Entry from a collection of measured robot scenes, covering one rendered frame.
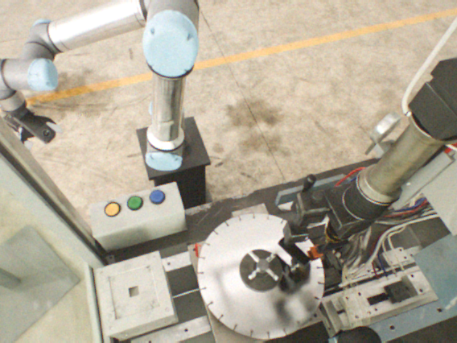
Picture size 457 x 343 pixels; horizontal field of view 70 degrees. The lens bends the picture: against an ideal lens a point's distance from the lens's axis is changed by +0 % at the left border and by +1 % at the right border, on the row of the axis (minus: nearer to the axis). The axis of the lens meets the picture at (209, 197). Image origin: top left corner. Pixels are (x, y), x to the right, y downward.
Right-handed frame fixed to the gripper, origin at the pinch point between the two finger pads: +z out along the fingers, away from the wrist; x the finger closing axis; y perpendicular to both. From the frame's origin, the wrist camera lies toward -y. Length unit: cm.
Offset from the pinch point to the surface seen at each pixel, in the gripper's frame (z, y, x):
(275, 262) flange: -5, -82, -5
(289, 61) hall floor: 91, -14, -196
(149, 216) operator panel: 1.3, -43.3, 0.7
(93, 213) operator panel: 1.3, -28.5, 9.1
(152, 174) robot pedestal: 16.3, -26.9, -18.1
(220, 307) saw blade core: -4, -76, 12
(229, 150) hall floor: 91, -20, -94
